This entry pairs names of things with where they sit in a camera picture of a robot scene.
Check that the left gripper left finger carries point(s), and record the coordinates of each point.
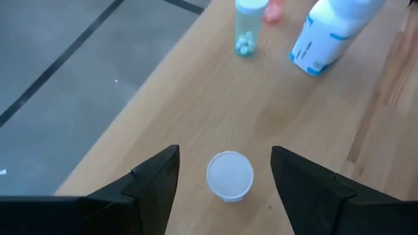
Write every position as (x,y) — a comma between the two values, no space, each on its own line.
(81,215)

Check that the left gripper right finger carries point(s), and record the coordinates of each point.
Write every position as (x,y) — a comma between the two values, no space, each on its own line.
(343,215)

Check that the clear bottle frosted white cap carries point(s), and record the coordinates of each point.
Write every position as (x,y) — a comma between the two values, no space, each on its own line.
(230,174)

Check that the large white medicine bottle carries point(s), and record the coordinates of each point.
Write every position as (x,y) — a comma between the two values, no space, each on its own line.
(326,36)

